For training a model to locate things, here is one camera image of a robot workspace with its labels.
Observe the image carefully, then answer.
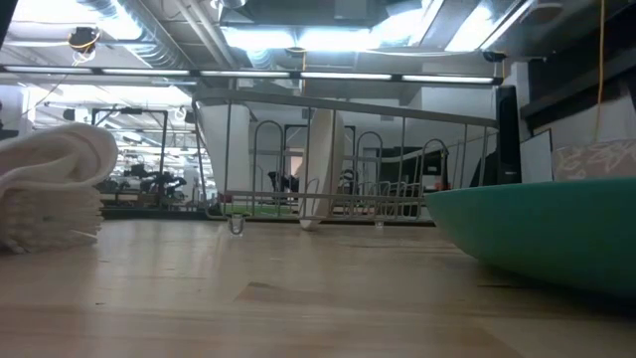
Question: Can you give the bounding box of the black metal table frame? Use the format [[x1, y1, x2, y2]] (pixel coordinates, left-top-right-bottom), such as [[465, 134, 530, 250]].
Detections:
[[98, 206, 433, 223]]

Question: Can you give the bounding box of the silver wire dish rack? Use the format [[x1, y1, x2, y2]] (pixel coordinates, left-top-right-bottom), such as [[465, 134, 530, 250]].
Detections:
[[192, 88, 500, 238]]

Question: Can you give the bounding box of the background black metal frame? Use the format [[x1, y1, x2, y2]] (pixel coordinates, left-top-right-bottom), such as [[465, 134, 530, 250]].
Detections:
[[90, 105, 169, 208]]

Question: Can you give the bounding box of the large green plate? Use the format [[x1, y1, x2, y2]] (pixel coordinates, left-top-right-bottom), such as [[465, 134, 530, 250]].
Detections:
[[424, 177, 636, 299]]

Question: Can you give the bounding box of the white plate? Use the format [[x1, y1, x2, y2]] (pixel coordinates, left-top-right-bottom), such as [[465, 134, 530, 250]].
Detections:
[[296, 108, 347, 231]]

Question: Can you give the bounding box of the white brown striped towel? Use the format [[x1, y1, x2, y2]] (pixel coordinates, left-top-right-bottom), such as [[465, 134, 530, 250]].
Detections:
[[0, 122, 119, 255]]

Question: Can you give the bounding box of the white cutlery holder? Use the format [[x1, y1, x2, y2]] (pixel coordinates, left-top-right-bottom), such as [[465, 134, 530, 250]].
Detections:
[[197, 102, 252, 200]]

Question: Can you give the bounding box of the black ceiling device yellow cable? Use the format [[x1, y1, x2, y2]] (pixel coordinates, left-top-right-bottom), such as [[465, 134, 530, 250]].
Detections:
[[67, 27, 100, 66]]

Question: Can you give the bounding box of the black crossbar with light strips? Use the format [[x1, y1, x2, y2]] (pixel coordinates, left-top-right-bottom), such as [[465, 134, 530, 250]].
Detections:
[[0, 63, 504, 86]]

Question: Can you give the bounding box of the white board black frame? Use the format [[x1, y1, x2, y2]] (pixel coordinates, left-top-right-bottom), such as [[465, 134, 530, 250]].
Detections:
[[520, 128, 555, 184]]

